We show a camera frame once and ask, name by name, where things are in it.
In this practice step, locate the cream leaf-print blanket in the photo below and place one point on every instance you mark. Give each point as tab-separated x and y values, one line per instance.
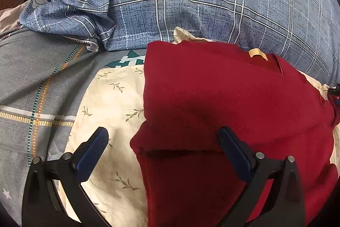
111	99

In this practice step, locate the grey plaid bed sheet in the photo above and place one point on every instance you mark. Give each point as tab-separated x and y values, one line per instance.
26	70

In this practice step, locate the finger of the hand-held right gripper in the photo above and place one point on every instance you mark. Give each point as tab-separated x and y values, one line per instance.
335	92

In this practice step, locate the crumpled light grey cloth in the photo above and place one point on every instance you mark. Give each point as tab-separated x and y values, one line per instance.
6	21

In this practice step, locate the red knit sweater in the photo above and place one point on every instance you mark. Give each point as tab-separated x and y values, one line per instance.
212	88

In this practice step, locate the blue plaid duvet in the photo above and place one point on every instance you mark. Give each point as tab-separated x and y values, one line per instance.
199	3

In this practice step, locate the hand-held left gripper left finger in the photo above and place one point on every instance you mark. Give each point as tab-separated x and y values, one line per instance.
91	155

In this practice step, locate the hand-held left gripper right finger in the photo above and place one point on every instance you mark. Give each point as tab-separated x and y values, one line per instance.
239	160

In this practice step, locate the blue plaid pillow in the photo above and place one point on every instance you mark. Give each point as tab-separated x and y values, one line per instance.
77	17

